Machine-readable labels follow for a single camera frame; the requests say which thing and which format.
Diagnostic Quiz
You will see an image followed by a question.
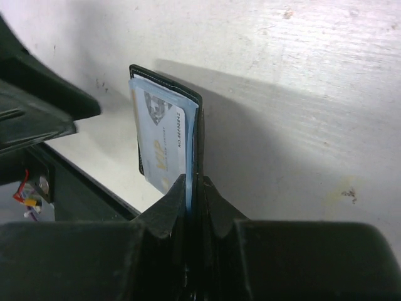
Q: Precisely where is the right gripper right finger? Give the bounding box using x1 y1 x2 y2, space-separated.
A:
203 177 400 300

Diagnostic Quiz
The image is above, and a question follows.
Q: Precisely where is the light blue VIP card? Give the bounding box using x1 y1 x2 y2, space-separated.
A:
129 76 199 212

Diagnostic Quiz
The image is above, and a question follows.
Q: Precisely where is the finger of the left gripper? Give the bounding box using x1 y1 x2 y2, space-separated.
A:
1 20 101 154

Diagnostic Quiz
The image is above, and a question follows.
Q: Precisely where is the black leather card holder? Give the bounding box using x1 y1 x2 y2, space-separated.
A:
129 64 204 216

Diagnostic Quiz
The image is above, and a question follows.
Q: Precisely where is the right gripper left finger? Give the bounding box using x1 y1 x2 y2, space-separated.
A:
1 176 185 300

